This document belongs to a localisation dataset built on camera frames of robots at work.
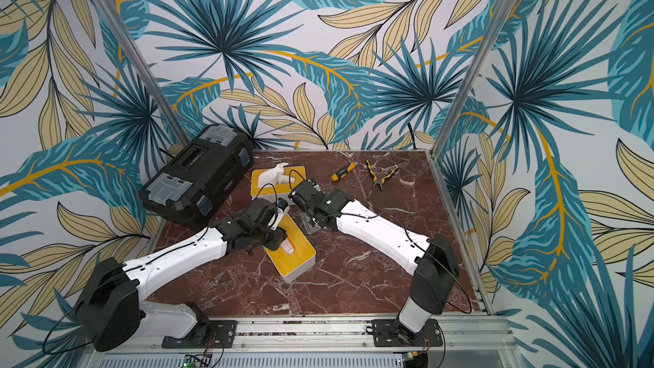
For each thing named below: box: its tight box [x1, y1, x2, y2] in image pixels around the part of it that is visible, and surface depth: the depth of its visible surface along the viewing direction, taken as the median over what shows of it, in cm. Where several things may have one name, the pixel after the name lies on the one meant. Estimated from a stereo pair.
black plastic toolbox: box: [139, 124, 255, 229], surface depth 92 cm
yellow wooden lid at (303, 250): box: [263, 213, 316, 277], surface depth 81 cm
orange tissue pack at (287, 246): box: [280, 237, 295, 255], surface depth 84 cm
